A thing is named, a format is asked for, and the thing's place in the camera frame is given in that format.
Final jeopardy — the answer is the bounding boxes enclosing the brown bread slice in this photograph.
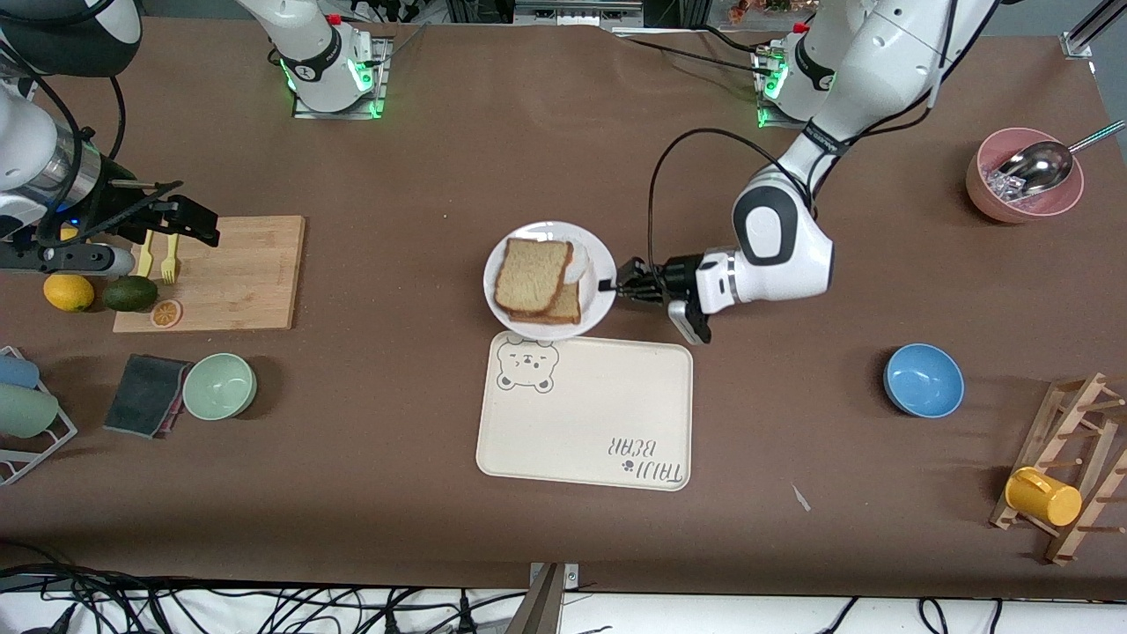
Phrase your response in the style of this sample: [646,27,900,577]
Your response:
[511,282,583,326]
[494,238,574,315]

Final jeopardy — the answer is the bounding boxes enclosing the white round plate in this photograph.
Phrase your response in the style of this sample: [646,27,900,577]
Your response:
[483,220,618,342]

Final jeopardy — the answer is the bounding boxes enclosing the wooden cutting board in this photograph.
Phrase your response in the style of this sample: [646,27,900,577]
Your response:
[113,215,306,334]

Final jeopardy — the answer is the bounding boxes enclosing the dark green avocado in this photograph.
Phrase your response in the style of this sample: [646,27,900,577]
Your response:
[101,276,160,313]

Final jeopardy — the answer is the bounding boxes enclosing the cream bear print tray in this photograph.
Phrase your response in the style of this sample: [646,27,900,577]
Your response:
[475,330,694,492]

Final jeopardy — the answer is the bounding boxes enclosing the pale green bowl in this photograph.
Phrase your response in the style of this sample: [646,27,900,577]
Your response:
[182,353,258,421]

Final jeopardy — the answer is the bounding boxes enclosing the dark grey folded cloth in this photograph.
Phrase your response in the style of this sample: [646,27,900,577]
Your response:
[103,354,193,439]

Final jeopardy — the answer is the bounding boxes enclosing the light blue cup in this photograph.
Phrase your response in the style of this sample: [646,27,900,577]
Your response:
[0,354,41,390]

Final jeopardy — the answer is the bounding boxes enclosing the pink folded cloth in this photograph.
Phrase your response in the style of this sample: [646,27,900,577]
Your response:
[154,361,193,439]

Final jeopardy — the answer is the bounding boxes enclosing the pale green cup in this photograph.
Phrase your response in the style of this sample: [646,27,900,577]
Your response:
[0,384,60,439]

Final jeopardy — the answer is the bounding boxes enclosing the blue bowl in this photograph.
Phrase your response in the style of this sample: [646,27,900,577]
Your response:
[883,343,965,418]

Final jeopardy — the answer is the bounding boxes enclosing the grey equipment box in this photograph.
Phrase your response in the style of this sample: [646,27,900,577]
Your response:
[515,0,644,23]

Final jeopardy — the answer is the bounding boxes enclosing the pink bowl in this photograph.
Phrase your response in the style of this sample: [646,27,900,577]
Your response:
[966,128,1085,224]

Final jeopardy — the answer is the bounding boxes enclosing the metal scoop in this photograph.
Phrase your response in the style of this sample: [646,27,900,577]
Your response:
[993,119,1126,199]

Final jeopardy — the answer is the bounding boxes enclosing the wooden cup rack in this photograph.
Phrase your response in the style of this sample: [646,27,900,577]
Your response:
[990,372,1127,566]

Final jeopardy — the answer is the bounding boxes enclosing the yellow cup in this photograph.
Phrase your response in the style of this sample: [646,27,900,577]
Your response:
[1005,467,1083,527]

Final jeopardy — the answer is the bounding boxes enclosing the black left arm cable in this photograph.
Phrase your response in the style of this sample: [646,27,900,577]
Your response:
[647,129,815,274]

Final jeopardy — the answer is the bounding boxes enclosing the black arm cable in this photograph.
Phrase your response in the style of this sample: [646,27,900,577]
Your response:
[647,129,815,274]
[0,53,126,221]

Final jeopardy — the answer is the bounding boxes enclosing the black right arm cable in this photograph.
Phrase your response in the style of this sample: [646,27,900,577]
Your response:
[0,53,126,221]

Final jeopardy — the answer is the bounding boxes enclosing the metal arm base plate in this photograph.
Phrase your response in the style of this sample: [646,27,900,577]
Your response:
[755,44,820,131]
[292,35,388,120]

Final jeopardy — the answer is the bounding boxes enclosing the black table cable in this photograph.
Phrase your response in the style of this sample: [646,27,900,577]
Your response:
[616,33,769,76]

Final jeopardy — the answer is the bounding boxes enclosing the white wire rack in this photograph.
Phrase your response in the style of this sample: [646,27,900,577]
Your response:
[0,345,78,487]

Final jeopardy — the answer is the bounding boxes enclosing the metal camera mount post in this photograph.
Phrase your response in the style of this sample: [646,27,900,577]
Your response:
[519,562,580,634]

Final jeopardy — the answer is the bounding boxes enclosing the black floor cable bundle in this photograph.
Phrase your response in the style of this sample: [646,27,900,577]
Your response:
[0,564,529,634]

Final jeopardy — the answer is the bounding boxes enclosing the aluminium frame profile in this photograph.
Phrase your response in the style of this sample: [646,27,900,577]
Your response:
[1061,0,1112,59]

